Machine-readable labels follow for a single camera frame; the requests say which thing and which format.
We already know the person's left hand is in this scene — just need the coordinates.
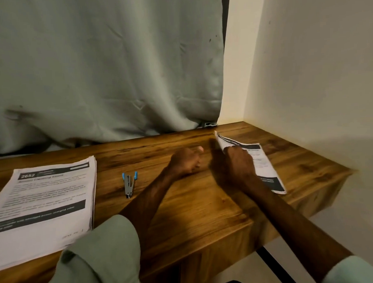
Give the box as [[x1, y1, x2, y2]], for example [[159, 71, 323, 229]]
[[167, 145, 207, 179]]

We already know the person's right hand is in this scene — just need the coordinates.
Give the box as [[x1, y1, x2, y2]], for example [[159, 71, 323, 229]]
[[223, 144, 260, 193]]

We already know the blue pen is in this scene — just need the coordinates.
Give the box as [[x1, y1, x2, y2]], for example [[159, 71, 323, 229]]
[[121, 171, 140, 199]]

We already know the person's right forearm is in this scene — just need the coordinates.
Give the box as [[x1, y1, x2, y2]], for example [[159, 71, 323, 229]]
[[244, 176, 373, 283]]

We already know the person's left forearm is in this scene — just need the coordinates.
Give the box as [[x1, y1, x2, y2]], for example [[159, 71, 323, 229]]
[[31, 171, 187, 283]]

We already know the black bar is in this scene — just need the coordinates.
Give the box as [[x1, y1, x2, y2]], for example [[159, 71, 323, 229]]
[[256, 244, 300, 283]]

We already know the pale green curtain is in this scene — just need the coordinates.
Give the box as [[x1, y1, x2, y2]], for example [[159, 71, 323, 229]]
[[0, 0, 237, 155]]

